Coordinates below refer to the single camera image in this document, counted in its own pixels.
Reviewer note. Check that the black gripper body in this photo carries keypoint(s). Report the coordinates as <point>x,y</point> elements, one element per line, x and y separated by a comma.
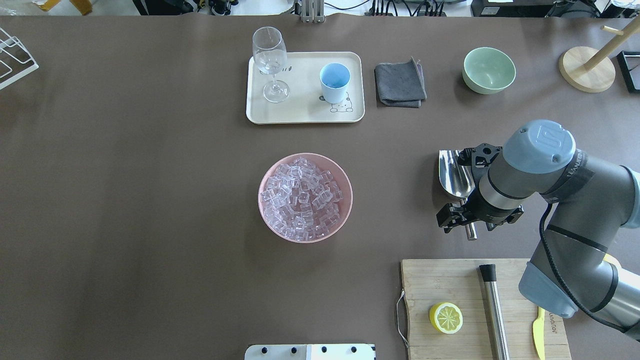
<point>484,209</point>

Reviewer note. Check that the steel ice scoop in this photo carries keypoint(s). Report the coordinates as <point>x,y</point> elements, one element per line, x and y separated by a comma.
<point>456,179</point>

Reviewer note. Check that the pink bowl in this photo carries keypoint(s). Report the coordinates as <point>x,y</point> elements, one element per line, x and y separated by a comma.
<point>305,197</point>

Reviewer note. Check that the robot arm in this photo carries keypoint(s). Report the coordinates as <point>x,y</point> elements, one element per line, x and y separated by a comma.
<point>588,201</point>

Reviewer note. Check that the ice cubes pile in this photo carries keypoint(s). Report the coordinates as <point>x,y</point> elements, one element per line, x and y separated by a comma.
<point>302,197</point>

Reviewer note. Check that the light blue cup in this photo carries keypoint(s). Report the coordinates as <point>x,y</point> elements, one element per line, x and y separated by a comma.
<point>334,80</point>

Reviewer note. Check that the white cup rack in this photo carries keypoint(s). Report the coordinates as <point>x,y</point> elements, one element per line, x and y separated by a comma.
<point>16,61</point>

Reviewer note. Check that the steel muddler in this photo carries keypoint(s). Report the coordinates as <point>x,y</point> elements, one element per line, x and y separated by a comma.
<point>490,282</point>

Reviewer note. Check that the green bowl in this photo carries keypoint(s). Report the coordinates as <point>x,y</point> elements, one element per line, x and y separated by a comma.
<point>487,70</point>

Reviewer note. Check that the yellow lemon half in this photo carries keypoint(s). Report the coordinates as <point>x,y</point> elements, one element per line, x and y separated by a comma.
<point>446,317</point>

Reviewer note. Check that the grey folded cloth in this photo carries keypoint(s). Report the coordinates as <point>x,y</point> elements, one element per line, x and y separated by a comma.
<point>401,85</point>

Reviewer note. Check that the yellow plastic knife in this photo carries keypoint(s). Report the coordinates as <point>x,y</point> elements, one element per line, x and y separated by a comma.
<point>538,333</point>

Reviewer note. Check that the wooden stand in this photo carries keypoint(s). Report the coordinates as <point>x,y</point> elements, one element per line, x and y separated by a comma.
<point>590,69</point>

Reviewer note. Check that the black tray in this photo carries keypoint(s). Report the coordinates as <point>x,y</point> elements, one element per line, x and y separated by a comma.
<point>629,64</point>

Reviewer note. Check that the cream serving tray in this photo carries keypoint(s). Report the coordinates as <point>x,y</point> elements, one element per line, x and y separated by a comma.
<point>305,104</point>

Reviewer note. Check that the clear wine glass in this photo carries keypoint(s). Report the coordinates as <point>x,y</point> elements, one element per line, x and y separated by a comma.
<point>270,56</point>

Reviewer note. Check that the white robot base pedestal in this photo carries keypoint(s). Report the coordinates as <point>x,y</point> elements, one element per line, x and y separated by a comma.
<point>326,351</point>

